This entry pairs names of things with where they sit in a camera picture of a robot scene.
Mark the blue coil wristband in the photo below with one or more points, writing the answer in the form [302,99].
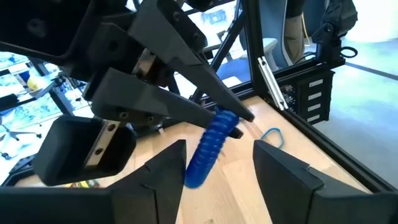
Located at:
[205,155]

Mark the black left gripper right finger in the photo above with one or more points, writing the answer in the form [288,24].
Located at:
[280,186]

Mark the silver metal bracket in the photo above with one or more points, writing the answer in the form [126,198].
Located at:
[272,82]

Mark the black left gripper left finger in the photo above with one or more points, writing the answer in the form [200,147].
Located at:
[161,186]

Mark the yellow green crayon box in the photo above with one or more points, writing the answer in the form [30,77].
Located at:
[81,184]

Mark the person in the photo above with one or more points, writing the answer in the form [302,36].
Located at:
[295,37]

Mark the black electronics box white labels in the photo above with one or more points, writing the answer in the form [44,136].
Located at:
[298,102]

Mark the black office chair base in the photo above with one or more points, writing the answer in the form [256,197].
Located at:
[12,134]

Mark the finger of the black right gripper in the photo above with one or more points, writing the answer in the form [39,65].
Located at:
[149,102]
[180,40]

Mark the black mounted device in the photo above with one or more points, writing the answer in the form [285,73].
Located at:
[329,34]

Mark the blue office chair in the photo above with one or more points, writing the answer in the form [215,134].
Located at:
[270,18]

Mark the blue rubber band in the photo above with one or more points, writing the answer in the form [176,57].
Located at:
[282,138]

